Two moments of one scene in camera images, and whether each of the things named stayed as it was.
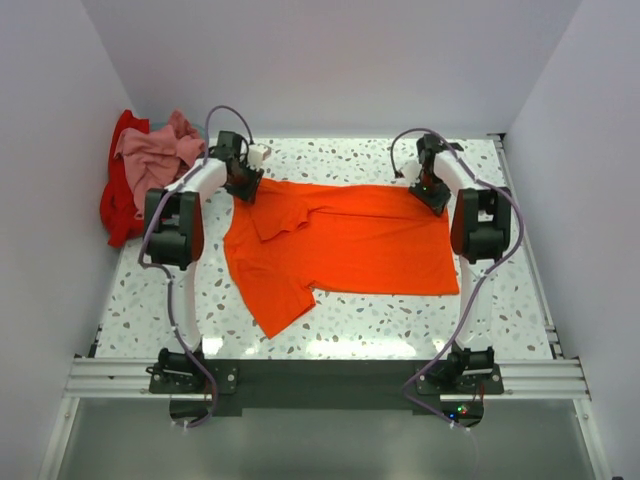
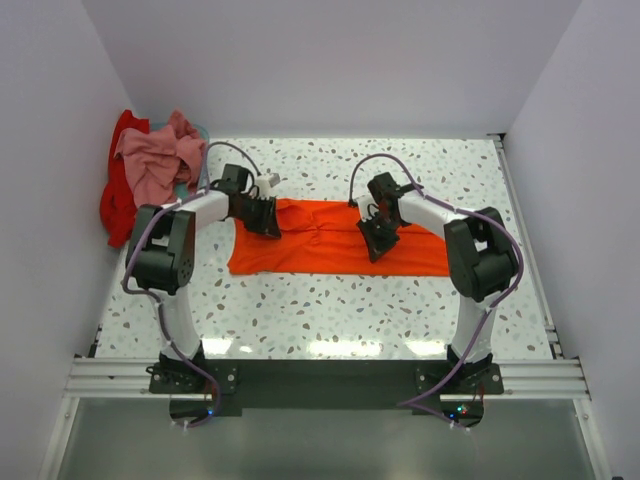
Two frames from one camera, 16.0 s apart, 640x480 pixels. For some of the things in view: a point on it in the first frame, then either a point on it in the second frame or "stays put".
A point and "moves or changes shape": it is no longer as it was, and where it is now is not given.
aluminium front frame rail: x=522 y=378 stays put
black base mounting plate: x=222 y=386 stays put
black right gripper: x=437 y=203 -> x=377 y=248
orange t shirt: x=287 y=239 moves or changes shape
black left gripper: x=247 y=194 -> x=267 y=224
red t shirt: x=119 y=220 stays put
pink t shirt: x=155 y=157 stays put
